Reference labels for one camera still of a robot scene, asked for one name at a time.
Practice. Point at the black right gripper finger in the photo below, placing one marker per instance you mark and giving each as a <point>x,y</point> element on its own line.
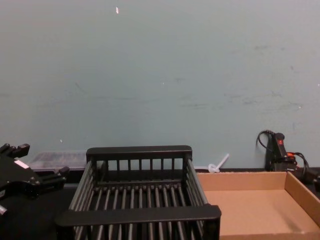
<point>317,180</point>

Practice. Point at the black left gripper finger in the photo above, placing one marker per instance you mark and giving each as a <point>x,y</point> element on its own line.
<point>21,149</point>
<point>53,180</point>

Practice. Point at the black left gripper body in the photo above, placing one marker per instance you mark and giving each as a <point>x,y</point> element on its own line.
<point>17,177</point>

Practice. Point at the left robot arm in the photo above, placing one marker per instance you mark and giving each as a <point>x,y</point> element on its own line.
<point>2,210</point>

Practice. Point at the clear plastic case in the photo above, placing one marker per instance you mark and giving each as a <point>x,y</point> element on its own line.
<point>58,160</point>

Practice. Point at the shallow brown cardboard tray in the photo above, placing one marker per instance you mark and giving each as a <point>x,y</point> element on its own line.
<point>250,207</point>

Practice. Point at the black rack with steel bars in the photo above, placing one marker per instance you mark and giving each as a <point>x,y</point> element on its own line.
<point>140,217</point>

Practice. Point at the white three-armed plastic piece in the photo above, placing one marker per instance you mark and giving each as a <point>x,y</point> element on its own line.
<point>213,168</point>

